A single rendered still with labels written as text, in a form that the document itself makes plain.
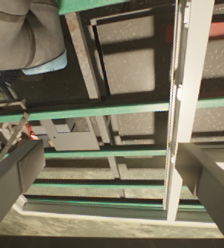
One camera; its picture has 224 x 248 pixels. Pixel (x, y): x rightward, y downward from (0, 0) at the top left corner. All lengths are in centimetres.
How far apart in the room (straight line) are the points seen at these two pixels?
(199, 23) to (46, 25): 31
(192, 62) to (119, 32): 40
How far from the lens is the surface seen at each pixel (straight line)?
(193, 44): 48
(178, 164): 17
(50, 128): 80
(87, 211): 129
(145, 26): 80
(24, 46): 32
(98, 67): 90
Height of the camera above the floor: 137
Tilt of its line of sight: 49 degrees down
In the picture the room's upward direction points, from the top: 169 degrees counter-clockwise
